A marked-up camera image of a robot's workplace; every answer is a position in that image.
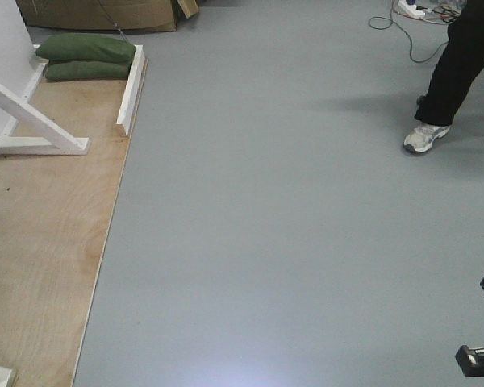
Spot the black trouser leg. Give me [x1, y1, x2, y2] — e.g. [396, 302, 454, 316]
[415, 0, 484, 127]

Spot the white sneaker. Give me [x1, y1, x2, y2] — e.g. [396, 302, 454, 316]
[403, 124, 451, 155]

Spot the upper green sandbag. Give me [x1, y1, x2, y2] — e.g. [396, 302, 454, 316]
[35, 33, 136, 63]

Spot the white power strip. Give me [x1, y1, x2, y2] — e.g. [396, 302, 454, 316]
[397, 0, 432, 19]

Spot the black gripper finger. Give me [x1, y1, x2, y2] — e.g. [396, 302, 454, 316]
[455, 345, 484, 377]

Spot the plywood base board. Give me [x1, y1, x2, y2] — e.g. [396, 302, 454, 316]
[0, 80, 131, 386]

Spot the white wooden frame brace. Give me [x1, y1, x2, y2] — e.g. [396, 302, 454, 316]
[0, 84, 90, 156]

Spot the lower green sandbag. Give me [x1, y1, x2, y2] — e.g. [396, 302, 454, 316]
[45, 60, 131, 81]

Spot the steel guy wire with turnbuckle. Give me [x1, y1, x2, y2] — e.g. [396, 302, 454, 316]
[96, 0, 131, 43]

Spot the green sandbag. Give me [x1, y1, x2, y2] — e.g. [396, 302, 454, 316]
[45, 60, 131, 81]
[35, 33, 136, 63]

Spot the open cardboard box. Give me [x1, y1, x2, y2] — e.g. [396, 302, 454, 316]
[17, 0, 199, 32]

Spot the white wooden edge rail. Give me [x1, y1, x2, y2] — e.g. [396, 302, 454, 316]
[116, 45, 147, 137]

